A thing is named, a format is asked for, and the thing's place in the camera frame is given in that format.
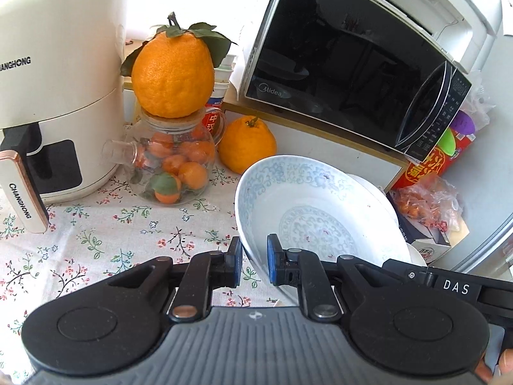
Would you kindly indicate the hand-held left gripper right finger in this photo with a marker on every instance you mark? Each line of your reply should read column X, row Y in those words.
column 273, row 260

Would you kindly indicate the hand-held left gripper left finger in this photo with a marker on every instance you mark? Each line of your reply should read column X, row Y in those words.
column 236, row 262

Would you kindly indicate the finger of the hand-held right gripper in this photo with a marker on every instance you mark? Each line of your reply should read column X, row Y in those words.
column 411, row 275

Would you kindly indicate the white plate grey flower print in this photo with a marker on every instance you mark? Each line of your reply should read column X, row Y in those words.
column 374, row 192

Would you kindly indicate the person's right hand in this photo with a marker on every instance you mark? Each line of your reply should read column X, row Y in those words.
column 507, row 369

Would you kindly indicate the dark cardboard box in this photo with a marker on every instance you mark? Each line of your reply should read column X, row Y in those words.
column 431, row 245

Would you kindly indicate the plastic bag of small oranges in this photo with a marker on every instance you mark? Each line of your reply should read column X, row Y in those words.
column 425, row 204

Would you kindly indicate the cluster of small oranges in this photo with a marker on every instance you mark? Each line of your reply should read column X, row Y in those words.
column 192, row 174

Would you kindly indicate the red cardboard box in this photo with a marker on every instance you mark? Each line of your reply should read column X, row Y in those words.
column 425, row 168

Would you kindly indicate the floral tablecloth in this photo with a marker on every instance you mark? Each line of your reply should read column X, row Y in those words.
column 120, row 228

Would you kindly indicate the white wooden shelf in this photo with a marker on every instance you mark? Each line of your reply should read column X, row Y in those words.
column 320, row 140

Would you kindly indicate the green plastic toy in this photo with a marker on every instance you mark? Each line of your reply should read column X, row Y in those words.
column 447, row 142

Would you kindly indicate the glass jar of kumquats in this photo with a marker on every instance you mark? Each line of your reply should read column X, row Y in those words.
column 120, row 154

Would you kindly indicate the purple plastic toy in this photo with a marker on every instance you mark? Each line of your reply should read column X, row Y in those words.
column 465, row 122

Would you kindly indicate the stack of paper cups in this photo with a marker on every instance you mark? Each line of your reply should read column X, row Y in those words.
column 218, row 96

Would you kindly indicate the large orange with leaves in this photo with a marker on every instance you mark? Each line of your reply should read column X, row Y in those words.
column 172, row 72

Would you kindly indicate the black microwave oven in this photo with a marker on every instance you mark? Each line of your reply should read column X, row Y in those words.
column 340, row 48

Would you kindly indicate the white air fryer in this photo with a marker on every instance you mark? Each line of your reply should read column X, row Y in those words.
column 60, row 88

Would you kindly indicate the white printer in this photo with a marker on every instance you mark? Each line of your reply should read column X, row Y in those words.
column 461, row 12

